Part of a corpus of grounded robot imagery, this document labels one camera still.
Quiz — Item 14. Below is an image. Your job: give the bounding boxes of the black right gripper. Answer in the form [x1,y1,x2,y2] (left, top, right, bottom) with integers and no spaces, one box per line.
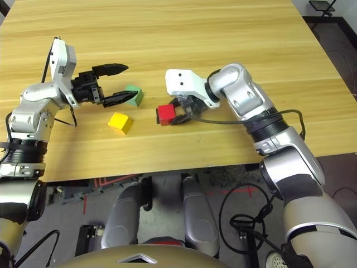
[167,94,209,126]

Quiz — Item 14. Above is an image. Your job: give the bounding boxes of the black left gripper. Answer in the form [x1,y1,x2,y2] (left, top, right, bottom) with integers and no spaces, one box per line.
[70,63,139,109]

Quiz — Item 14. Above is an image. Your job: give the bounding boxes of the red wooden block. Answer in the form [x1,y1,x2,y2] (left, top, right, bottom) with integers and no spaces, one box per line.
[155,104,177,127]

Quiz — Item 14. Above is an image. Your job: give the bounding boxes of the green wooden block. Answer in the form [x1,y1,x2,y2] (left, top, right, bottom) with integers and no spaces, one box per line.
[122,85,144,108]

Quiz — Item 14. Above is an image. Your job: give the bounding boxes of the yellow wooden block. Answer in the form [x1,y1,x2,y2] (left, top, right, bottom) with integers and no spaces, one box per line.
[108,112,133,135]

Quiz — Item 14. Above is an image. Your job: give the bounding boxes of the silver right robot leg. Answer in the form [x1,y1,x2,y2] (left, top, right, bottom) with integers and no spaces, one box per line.
[181,175,220,256]

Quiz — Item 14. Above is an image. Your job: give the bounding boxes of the silver robot leg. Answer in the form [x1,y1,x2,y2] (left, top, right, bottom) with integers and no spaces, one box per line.
[181,175,220,256]
[100,177,153,249]

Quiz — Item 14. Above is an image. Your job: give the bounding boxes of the silver left robot leg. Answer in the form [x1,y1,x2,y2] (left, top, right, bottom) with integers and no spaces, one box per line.
[100,177,153,249]

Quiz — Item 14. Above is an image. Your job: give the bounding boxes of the khaki robot torso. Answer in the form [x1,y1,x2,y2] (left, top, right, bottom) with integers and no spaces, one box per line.
[55,237,232,268]

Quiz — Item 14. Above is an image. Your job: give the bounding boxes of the white mesh sneaker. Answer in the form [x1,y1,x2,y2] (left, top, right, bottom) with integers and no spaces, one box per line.
[266,252,288,268]

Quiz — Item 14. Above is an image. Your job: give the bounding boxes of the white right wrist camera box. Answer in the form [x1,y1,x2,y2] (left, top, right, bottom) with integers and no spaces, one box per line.
[165,69,220,109]

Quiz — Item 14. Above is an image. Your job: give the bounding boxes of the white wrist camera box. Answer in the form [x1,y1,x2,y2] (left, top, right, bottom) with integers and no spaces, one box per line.
[165,69,220,109]
[49,36,80,108]

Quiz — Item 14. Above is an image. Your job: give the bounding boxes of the black right camera cable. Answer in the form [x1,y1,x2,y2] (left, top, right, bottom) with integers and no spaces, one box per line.
[191,109,305,140]

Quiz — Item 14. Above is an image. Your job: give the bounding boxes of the black camera cable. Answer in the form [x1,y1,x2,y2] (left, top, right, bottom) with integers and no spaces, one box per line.
[191,109,305,140]
[0,35,62,165]

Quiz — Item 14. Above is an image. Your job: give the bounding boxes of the thin black left gripper wire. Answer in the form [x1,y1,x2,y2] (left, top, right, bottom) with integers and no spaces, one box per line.
[54,106,78,128]

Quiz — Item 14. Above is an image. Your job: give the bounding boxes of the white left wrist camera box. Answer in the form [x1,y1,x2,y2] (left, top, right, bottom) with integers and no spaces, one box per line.
[49,36,80,108]

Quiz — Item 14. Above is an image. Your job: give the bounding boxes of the black left camera cable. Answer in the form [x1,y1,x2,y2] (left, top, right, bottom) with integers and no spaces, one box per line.
[0,35,62,165]

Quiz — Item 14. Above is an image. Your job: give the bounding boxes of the black looped floor cable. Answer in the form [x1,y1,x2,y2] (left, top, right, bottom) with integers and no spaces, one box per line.
[219,183,284,256]

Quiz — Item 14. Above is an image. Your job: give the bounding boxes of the black metal frame bar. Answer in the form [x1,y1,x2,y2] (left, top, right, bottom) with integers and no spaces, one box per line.
[0,0,15,17]

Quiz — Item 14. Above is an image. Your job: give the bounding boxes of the black frame with white caster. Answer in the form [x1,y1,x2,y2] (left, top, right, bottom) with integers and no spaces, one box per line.
[75,224,105,256]

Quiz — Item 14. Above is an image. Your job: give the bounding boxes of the black dangling cable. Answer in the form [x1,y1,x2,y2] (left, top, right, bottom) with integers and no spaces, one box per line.
[12,230,61,268]

